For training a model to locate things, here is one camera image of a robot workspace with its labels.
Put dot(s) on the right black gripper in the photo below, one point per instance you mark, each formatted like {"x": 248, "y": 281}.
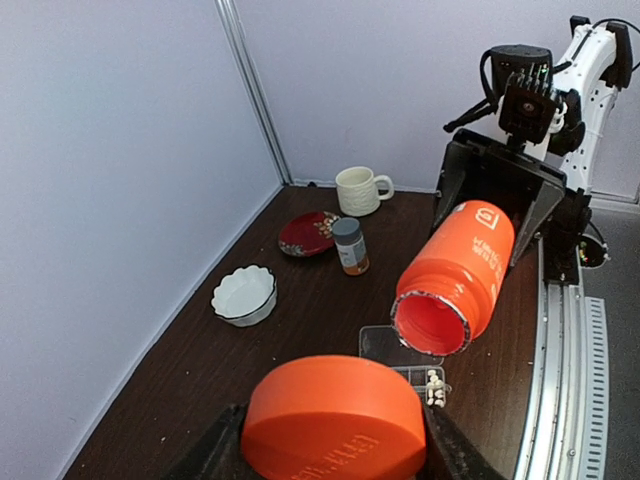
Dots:
{"x": 527, "y": 190}

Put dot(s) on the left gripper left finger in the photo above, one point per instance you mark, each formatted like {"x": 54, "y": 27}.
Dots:
{"x": 217, "y": 454}

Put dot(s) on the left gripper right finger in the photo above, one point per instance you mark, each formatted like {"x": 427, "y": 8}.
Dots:
{"x": 450, "y": 454}

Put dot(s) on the orange bottle cap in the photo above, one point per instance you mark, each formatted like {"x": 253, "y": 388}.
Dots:
{"x": 334, "y": 417}

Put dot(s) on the orange pill bottle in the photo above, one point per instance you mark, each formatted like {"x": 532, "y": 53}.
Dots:
{"x": 446, "y": 297}

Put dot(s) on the clear plastic pill organizer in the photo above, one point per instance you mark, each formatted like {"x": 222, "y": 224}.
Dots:
{"x": 381, "y": 344}

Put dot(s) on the grey capped white orange bottle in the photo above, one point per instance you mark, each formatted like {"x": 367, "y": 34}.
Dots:
{"x": 349, "y": 241}

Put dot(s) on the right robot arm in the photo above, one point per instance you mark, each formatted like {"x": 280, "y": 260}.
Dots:
{"x": 529, "y": 146}

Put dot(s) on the beige pills in organizer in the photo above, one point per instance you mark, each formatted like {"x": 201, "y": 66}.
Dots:
{"x": 436, "y": 389}

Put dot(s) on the cream ceramic mug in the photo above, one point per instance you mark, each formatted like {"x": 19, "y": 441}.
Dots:
{"x": 360, "y": 192}

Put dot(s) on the white fluted bowl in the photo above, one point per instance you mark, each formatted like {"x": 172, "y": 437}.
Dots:
{"x": 245, "y": 297}

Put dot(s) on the red patterned plate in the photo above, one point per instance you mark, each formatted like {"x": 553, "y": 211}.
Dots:
{"x": 308, "y": 234}

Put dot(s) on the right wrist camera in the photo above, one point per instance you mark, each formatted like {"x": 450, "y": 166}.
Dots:
{"x": 529, "y": 104}

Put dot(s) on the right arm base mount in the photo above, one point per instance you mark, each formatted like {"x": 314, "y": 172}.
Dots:
{"x": 572, "y": 241}

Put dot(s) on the front aluminium rail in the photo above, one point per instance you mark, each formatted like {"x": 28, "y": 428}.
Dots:
{"x": 566, "y": 427}

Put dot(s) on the right aluminium frame post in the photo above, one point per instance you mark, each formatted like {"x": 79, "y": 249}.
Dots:
{"x": 234, "y": 31}

